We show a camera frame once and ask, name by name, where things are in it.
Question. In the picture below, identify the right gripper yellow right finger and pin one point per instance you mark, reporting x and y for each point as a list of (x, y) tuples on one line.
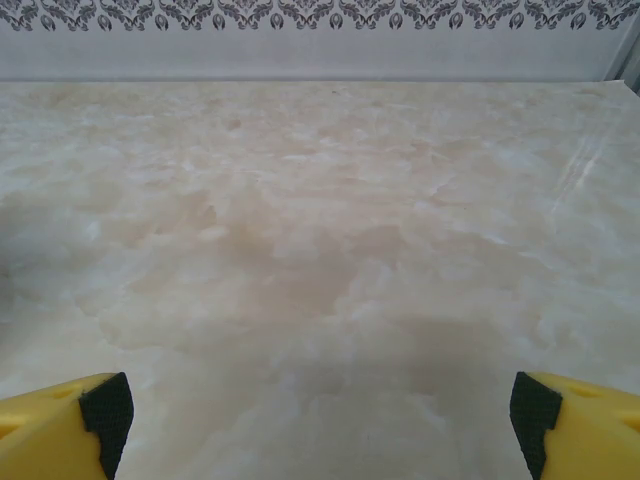
[(595, 430)]

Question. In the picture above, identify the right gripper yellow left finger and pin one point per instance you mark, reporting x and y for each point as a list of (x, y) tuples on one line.
[(45, 430)]

